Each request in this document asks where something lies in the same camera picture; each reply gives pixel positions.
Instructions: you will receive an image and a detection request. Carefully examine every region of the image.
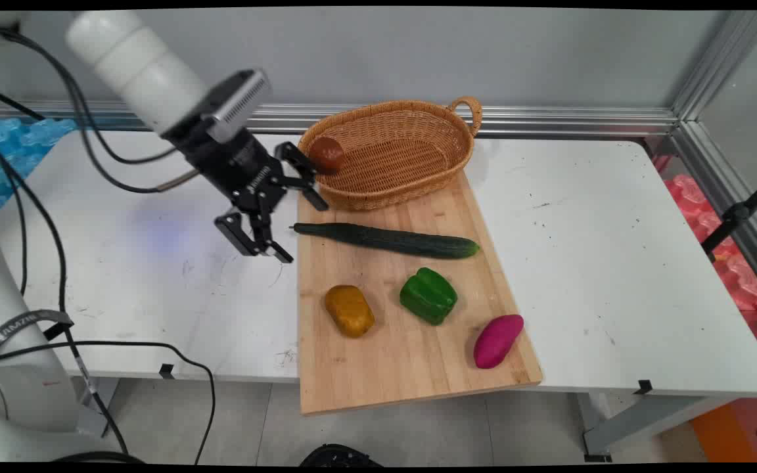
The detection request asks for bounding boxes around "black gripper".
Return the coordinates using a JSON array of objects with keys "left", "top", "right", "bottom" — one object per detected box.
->
[{"left": 162, "top": 115, "right": 331, "bottom": 264}]

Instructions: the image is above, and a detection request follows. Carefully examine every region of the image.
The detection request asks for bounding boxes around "yellow potato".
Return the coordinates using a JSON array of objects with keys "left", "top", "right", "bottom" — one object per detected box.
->
[{"left": 324, "top": 284, "right": 376, "bottom": 339}]

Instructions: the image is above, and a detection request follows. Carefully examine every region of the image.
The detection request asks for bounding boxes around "brown red tomato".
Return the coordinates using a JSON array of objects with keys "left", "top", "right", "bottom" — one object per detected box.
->
[{"left": 308, "top": 136, "right": 346, "bottom": 175}]

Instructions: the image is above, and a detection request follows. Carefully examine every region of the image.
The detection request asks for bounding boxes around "long dark green cucumber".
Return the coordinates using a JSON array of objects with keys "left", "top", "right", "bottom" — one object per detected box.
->
[{"left": 290, "top": 222, "right": 481, "bottom": 259}]

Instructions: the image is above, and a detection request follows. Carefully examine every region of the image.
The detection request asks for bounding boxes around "woven wicker basket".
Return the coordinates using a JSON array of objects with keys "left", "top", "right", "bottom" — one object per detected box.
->
[{"left": 297, "top": 96, "right": 483, "bottom": 212}]

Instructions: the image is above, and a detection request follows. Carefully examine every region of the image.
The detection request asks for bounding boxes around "green bell pepper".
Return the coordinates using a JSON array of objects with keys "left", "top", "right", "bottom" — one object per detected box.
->
[{"left": 399, "top": 267, "right": 459, "bottom": 326}]

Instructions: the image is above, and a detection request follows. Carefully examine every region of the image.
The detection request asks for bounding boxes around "bamboo cutting board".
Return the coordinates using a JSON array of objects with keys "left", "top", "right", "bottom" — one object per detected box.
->
[{"left": 296, "top": 169, "right": 543, "bottom": 416}]

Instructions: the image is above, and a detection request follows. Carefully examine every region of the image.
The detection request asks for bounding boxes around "purple sweet potato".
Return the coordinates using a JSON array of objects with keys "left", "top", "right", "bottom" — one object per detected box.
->
[{"left": 472, "top": 314, "right": 525, "bottom": 370}]

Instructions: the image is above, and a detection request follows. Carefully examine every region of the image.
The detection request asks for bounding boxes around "round black floor object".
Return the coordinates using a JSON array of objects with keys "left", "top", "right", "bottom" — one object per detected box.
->
[{"left": 298, "top": 443, "right": 384, "bottom": 467}]

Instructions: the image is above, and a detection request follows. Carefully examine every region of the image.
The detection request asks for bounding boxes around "blue bubble wrap sheet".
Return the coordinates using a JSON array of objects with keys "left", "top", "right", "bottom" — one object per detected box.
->
[{"left": 0, "top": 117, "right": 80, "bottom": 217}]

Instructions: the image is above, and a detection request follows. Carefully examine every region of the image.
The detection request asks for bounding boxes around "grey metal table leg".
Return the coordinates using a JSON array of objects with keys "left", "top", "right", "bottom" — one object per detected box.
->
[{"left": 577, "top": 392, "right": 742, "bottom": 462}]

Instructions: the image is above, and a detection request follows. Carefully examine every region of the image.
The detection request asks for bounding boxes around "pink bubble wrap sheet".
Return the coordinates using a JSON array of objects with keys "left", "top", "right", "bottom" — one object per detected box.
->
[{"left": 654, "top": 154, "right": 757, "bottom": 313}]

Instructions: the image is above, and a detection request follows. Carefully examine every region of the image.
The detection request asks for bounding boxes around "black tripod pole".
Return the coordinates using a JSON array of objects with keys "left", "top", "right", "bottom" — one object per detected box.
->
[{"left": 700, "top": 168, "right": 757, "bottom": 263}]

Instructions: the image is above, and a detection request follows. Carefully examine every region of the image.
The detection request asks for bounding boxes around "orange floor mat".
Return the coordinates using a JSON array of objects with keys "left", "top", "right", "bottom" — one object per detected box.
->
[{"left": 689, "top": 368, "right": 757, "bottom": 464}]

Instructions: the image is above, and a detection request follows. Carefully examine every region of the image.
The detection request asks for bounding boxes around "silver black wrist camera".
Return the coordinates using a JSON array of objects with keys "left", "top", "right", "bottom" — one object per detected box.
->
[{"left": 201, "top": 69, "right": 271, "bottom": 144}]

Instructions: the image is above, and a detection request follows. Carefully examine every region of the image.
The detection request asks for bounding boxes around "black floor cable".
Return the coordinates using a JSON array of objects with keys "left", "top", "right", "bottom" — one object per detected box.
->
[{"left": 0, "top": 340, "right": 216, "bottom": 464}]

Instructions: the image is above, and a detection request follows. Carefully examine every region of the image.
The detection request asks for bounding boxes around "thin black cable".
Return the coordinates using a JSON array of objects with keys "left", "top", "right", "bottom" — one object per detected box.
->
[{"left": 0, "top": 26, "right": 199, "bottom": 195}]

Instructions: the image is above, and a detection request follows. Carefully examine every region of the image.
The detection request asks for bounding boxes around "thick black cable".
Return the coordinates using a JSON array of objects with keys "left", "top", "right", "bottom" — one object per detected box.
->
[{"left": 0, "top": 108, "right": 131, "bottom": 457}]

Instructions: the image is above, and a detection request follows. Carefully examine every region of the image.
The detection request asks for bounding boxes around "horizontal aluminium frame rail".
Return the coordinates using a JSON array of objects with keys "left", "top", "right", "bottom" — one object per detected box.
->
[{"left": 0, "top": 100, "right": 681, "bottom": 140}]

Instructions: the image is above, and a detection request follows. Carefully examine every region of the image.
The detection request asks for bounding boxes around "grey printed cable strap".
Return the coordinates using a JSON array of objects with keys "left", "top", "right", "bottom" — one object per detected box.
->
[{"left": 0, "top": 309, "right": 75, "bottom": 363}]

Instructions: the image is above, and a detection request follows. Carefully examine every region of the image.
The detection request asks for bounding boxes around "corner aluminium frame post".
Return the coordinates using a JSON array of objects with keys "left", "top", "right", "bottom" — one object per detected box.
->
[{"left": 670, "top": 10, "right": 757, "bottom": 306}]

